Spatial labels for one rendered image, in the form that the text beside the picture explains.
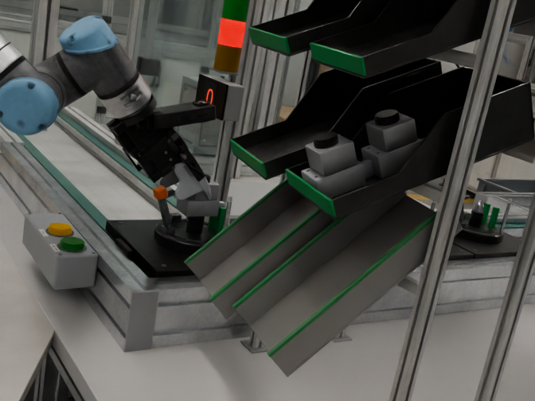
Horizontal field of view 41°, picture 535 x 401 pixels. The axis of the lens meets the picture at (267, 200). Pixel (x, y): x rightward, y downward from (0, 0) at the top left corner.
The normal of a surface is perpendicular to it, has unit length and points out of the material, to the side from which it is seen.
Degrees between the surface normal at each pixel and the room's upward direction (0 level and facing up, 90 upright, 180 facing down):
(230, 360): 0
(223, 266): 45
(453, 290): 90
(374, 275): 90
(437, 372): 0
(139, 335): 90
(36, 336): 0
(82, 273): 90
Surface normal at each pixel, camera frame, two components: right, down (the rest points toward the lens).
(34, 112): 0.15, 0.29
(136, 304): 0.51, 0.32
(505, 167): -0.91, -0.05
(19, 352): 0.18, -0.95
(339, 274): -0.52, -0.71
